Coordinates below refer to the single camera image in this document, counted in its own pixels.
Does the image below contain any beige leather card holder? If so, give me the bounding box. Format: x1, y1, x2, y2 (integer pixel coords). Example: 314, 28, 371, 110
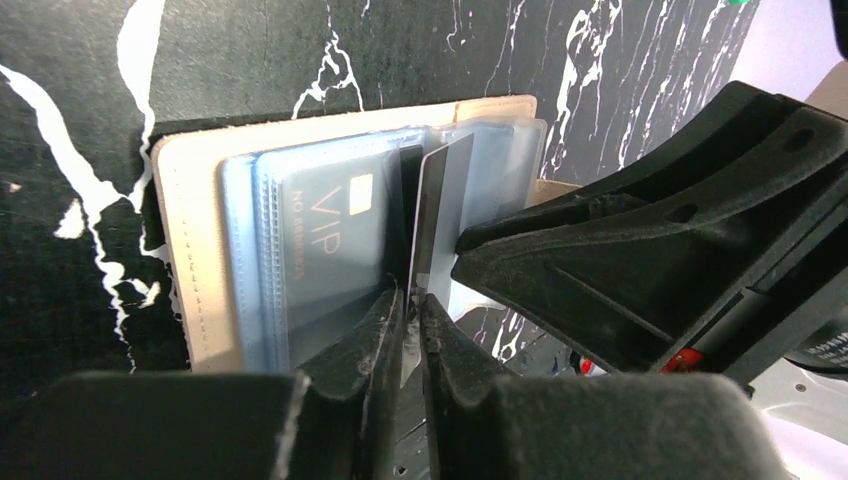
150, 94, 581, 376

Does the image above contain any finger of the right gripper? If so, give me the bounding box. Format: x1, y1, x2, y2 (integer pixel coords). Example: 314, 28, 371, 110
451, 82, 847, 384

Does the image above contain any dark grey card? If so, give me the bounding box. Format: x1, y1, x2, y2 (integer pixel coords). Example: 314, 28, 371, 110
409, 134, 474, 305

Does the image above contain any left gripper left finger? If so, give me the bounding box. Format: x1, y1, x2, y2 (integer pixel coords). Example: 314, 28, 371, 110
1, 288, 406, 479

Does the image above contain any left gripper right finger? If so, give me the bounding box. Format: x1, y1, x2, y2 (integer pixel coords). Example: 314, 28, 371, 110
419, 296, 788, 479

